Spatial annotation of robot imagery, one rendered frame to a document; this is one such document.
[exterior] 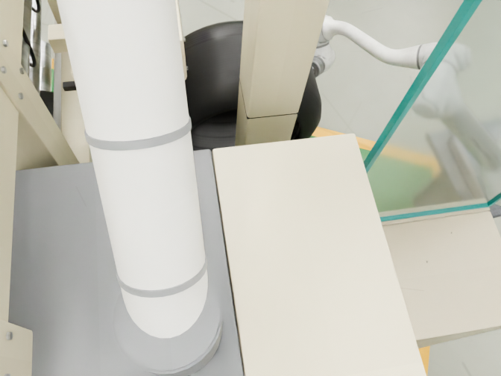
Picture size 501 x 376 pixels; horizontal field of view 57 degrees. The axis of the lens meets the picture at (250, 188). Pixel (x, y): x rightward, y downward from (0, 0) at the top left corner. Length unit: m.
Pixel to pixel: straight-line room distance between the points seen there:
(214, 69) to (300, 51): 0.52
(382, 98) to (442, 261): 2.03
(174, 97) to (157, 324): 0.30
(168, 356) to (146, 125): 0.31
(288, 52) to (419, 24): 3.04
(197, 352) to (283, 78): 0.61
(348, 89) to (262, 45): 2.47
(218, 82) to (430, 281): 0.87
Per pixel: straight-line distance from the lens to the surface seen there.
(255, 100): 1.07
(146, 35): 0.49
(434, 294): 1.49
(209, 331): 0.65
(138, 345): 0.66
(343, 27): 2.11
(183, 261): 0.59
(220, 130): 1.97
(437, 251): 1.54
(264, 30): 0.90
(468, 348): 2.95
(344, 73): 3.45
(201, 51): 1.49
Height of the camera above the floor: 2.59
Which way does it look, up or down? 65 degrees down
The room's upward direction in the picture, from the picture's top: 9 degrees clockwise
